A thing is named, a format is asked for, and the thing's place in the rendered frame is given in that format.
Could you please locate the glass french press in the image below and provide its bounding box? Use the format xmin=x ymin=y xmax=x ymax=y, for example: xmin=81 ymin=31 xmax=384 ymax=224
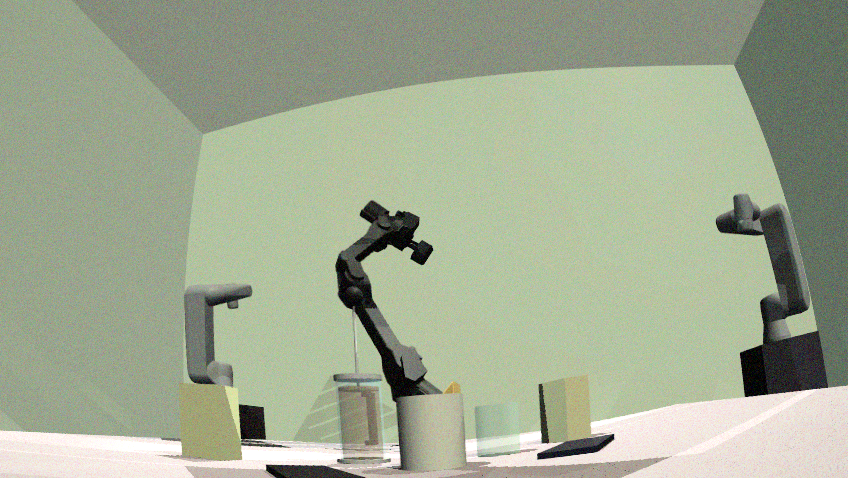
xmin=334 ymin=287 xmax=391 ymax=464

